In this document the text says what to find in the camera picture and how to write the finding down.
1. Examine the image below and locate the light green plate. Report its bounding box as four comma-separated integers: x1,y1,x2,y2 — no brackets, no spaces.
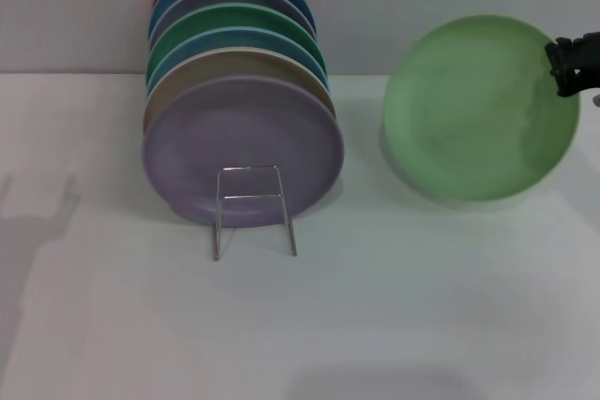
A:
382,13,582,204

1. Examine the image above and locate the lilac plate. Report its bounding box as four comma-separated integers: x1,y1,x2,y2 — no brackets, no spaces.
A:
142,74,346,229

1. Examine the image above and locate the beige plate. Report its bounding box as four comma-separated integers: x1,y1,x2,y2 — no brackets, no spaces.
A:
142,47,338,137

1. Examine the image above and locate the light blue plate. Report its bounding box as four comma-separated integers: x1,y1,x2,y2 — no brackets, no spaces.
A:
145,25,332,92

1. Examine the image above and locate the dark green plate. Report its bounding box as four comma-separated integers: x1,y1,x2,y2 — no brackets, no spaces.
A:
144,2,327,85

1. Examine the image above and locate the metal wire plate rack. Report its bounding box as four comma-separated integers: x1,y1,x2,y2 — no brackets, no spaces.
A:
211,164,299,263

